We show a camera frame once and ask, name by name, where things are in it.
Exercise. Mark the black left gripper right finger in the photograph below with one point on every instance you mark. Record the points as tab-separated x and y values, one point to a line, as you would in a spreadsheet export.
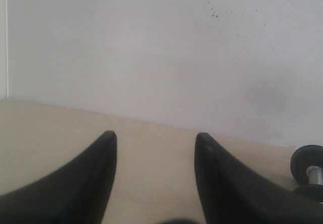
231	192

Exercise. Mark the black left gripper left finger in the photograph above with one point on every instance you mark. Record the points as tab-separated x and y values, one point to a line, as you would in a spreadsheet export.
78	192

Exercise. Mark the black near weight plate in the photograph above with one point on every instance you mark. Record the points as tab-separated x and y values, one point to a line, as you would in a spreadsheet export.
303	160

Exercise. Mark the black weight plate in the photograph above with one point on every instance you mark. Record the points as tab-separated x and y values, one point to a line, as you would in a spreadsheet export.
312	191
303	160

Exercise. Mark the chrome dumbbell bar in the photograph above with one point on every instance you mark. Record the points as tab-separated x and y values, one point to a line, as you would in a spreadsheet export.
314	174

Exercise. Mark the black far weight plate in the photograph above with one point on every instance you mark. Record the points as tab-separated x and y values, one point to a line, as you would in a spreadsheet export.
312	191

